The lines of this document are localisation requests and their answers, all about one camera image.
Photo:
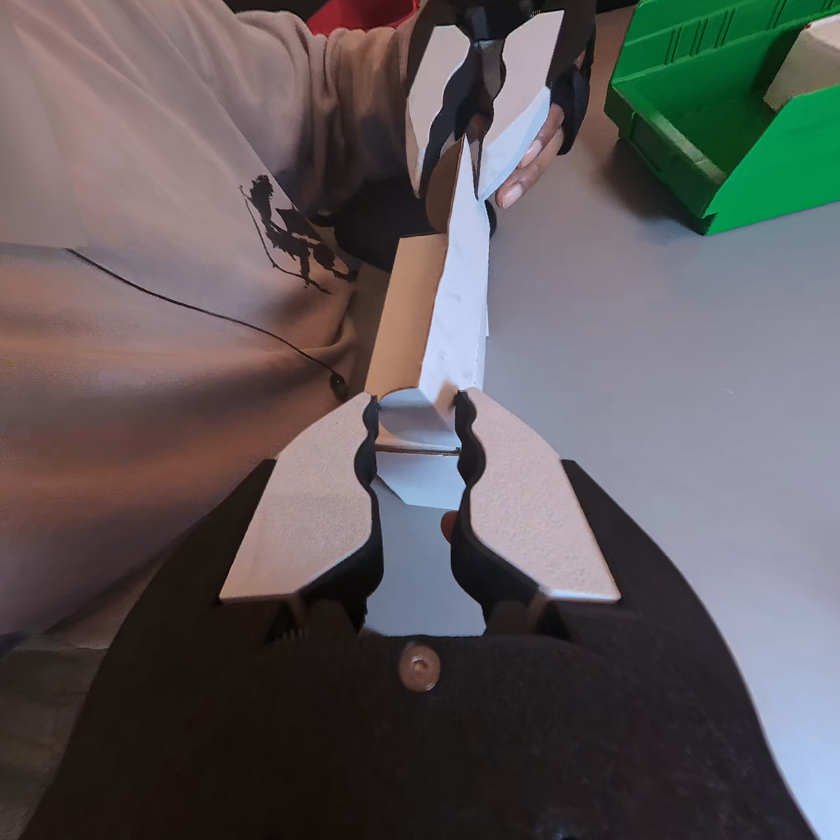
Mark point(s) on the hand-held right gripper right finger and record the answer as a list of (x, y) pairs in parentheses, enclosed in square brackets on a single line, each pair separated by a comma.
[(531, 512)]

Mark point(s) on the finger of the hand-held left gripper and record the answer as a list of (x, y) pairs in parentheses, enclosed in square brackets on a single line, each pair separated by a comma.
[(531, 59), (433, 79)]

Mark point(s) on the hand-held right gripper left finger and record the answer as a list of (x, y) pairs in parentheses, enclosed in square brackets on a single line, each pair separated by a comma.
[(308, 512)]

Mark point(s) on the white cardboard box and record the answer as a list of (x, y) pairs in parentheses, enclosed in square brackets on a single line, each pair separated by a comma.
[(459, 295), (810, 59)]

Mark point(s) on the green plastic bin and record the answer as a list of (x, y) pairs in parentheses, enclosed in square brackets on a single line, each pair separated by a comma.
[(774, 164)]

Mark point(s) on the person's left forearm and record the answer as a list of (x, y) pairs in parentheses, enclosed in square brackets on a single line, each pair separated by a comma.
[(354, 98)]

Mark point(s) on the person's right hand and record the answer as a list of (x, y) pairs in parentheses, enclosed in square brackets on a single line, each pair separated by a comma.
[(449, 527)]

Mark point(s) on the person's left hand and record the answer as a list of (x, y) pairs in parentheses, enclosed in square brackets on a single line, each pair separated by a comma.
[(531, 170)]

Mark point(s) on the red cloth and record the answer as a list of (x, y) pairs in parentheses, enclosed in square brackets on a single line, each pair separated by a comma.
[(354, 16)]

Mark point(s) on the person in beige shirt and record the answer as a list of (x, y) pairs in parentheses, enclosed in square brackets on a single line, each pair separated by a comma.
[(131, 164)]

